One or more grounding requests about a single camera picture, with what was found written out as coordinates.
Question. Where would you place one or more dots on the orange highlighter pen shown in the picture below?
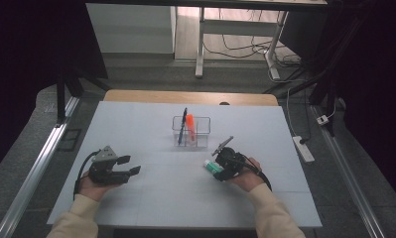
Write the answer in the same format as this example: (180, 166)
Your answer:
(190, 127)

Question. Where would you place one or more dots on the white standing desk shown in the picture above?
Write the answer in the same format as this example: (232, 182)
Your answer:
(199, 49)

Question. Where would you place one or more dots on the person's right hand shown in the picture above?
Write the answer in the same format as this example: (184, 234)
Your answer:
(250, 177)

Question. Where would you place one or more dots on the black metal stand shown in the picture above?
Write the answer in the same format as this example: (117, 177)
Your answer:
(328, 79)
(60, 99)

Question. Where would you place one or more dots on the dark curtain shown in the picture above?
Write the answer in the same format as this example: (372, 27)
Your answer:
(20, 66)
(377, 99)

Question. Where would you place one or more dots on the white adapter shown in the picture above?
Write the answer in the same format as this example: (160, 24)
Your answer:
(322, 119)

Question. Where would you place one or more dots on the aluminium rail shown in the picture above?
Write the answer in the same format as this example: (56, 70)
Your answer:
(30, 181)
(347, 178)

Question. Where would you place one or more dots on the white power strip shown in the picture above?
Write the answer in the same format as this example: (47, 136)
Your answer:
(304, 152)

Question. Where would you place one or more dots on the white table mat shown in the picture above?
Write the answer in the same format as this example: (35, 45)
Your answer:
(172, 198)

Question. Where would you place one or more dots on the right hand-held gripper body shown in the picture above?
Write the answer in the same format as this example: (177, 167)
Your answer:
(233, 162)

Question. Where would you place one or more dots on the blue ballpoint pen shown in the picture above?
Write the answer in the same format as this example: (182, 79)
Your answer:
(183, 124)

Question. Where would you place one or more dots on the clear plastic pen holder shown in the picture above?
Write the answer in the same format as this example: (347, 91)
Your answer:
(202, 132)

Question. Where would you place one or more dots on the person's left hand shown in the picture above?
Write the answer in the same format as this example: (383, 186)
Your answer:
(91, 190)

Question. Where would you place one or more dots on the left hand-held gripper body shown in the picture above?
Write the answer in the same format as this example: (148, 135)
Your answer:
(104, 172)

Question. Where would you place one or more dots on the green and white glue stick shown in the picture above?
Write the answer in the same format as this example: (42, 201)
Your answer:
(210, 165)

